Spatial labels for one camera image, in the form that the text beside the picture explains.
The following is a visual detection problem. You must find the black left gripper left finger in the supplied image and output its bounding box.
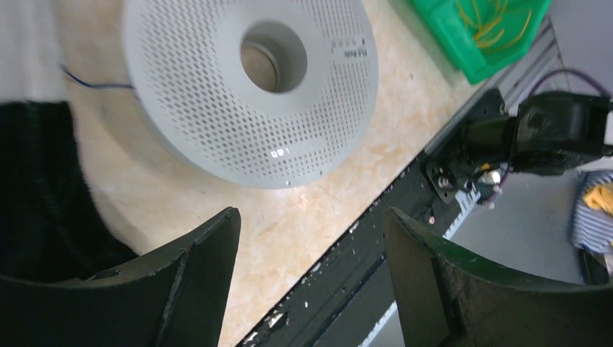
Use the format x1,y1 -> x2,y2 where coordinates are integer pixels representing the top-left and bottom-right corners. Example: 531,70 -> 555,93
1,207 -> 241,346

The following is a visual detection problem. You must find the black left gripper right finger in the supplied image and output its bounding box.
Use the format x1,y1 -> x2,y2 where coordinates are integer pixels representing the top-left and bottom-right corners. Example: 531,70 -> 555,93
384,207 -> 612,346

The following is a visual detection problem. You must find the grey plastic cable spool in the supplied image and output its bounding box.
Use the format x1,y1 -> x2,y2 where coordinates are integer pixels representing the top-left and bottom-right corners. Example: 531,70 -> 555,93
122,1 -> 379,189

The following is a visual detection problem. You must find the dark blue thin cable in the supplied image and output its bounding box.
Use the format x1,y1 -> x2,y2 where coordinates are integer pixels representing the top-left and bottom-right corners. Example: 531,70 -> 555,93
59,64 -> 137,92

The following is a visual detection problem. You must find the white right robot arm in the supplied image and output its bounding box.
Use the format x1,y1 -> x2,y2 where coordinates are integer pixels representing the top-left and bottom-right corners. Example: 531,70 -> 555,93
422,88 -> 612,202

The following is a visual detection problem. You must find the black white checkered blanket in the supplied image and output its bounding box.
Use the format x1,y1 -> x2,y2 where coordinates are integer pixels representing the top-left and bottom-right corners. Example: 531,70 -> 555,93
1,1 -> 136,283

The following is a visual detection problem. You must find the blue striped cloth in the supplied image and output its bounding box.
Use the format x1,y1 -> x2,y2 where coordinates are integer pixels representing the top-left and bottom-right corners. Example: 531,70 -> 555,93
571,170 -> 612,254

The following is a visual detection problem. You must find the yellow cloth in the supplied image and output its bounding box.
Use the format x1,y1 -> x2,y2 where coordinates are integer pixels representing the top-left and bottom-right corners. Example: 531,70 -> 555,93
583,183 -> 613,215

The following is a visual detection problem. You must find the green plastic compartment bin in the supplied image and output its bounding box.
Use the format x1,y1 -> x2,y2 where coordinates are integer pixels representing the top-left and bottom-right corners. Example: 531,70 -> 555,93
408,0 -> 551,85

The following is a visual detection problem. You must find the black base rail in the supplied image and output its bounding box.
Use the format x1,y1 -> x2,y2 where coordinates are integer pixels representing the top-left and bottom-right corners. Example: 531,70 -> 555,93
239,173 -> 460,346

